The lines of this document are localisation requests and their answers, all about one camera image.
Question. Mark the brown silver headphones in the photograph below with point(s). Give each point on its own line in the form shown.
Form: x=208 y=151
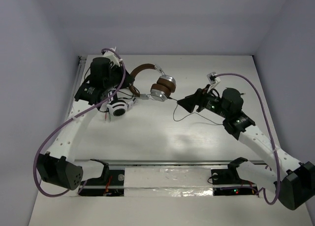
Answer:
x=161 y=90

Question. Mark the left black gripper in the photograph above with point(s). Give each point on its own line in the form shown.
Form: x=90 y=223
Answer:
x=126 y=79

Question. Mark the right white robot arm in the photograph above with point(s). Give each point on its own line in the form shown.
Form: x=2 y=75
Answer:
x=292 y=181

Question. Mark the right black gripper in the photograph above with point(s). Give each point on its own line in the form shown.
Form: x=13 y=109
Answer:
x=190 y=101

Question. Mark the white black headphones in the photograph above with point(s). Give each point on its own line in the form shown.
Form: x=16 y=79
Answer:
x=120 y=103

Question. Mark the metal base rail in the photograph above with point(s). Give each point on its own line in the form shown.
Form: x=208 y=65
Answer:
x=168 y=180

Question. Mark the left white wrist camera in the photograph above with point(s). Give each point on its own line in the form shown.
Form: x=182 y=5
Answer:
x=111 y=56

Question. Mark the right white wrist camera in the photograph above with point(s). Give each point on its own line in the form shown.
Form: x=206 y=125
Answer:
x=214 y=80

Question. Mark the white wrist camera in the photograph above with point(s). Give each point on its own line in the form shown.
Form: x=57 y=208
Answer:
x=111 y=56
x=214 y=80

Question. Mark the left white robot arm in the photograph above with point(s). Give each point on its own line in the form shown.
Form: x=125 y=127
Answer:
x=54 y=160

